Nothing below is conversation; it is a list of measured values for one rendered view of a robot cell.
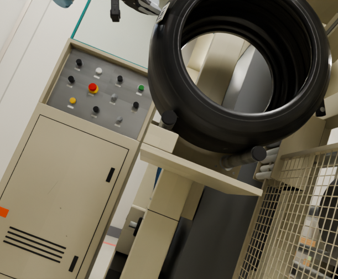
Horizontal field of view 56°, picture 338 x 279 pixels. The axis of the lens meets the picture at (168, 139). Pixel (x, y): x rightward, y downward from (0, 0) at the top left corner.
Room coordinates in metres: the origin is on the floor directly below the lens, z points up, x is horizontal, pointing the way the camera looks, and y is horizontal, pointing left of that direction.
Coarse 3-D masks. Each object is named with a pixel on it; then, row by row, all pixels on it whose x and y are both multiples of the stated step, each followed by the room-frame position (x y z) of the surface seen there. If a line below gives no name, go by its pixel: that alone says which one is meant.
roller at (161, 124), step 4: (164, 112) 0.89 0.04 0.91; (168, 112) 0.88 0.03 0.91; (172, 112) 0.88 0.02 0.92; (164, 116) 0.88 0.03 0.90; (168, 116) 0.88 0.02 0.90; (172, 116) 0.88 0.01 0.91; (176, 116) 0.89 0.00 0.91; (160, 120) 0.92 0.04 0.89; (164, 120) 0.88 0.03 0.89; (168, 120) 0.88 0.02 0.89; (172, 120) 0.88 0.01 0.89; (160, 124) 0.94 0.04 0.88; (164, 124) 0.89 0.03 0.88; (168, 124) 0.89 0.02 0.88; (172, 124) 0.89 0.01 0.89; (164, 128) 0.95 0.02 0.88; (168, 128) 0.94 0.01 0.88
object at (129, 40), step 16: (96, 0) 1.60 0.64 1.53; (160, 0) 1.61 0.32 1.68; (80, 16) 1.60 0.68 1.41; (96, 16) 1.60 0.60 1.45; (128, 16) 1.61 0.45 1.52; (144, 16) 1.61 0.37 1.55; (80, 32) 1.60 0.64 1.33; (96, 32) 1.61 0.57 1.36; (112, 32) 1.61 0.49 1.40; (128, 32) 1.61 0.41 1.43; (144, 32) 1.61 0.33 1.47; (96, 48) 1.60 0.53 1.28; (112, 48) 1.61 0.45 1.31; (128, 48) 1.61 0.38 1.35; (144, 48) 1.61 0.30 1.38; (144, 64) 1.62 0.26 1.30
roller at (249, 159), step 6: (246, 150) 0.96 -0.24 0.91; (252, 150) 0.90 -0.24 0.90; (258, 150) 0.89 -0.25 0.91; (264, 150) 0.89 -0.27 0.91; (228, 156) 1.16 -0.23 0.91; (234, 156) 1.07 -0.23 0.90; (240, 156) 1.00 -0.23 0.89; (246, 156) 0.94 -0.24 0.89; (252, 156) 0.90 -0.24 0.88; (258, 156) 0.89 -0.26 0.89; (264, 156) 0.89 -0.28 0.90; (222, 162) 1.22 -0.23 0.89; (228, 162) 1.14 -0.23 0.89; (234, 162) 1.08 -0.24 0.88; (240, 162) 1.02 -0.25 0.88; (246, 162) 0.98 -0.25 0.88; (252, 162) 0.94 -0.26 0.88
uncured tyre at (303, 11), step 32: (192, 0) 0.86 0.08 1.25; (224, 0) 1.05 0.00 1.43; (256, 0) 1.02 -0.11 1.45; (288, 0) 0.86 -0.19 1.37; (160, 32) 0.87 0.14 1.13; (192, 32) 1.13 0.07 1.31; (224, 32) 1.16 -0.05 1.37; (256, 32) 1.14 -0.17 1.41; (288, 32) 1.06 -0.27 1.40; (320, 32) 0.87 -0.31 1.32; (160, 64) 0.88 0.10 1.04; (288, 64) 1.13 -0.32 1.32; (320, 64) 0.87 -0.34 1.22; (160, 96) 0.92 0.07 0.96; (192, 96) 0.86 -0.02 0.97; (288, 96) 1.13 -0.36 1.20; (320, 96) 0.89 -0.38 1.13; (192, 128) 0.92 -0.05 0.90; (224, 128) 0.87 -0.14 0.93; (256, 128) 0.87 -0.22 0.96; (288, 128) 0.89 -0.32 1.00
